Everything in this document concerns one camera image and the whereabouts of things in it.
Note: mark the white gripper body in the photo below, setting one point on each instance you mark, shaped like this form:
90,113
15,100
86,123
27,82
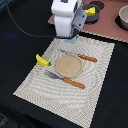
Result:
63,26

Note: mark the light blue milk carton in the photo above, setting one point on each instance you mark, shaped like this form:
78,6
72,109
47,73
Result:
71,41

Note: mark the yellow toy cheese wedge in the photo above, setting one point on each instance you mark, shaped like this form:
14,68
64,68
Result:
90,11

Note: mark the grey toy saucepan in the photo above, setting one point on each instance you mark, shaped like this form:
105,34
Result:
94,18

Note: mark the yellow toy banana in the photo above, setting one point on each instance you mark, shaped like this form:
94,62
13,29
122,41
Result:
42,61

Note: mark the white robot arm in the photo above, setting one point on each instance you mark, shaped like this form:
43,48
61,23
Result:
64,13

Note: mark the pink toy stove top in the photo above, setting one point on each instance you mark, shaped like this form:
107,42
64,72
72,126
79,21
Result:
105,26

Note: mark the round wooden plate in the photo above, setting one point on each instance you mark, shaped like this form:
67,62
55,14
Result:
69,66

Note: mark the beige woven placemat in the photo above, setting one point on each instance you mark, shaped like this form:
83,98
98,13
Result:
69,102

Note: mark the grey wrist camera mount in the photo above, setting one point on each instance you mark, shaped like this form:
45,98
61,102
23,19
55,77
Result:
78,21

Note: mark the toy knife wooden handle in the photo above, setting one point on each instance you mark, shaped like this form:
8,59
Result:
81,56

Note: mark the toy fork wooden handle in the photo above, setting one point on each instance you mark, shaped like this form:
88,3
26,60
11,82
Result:
74,83

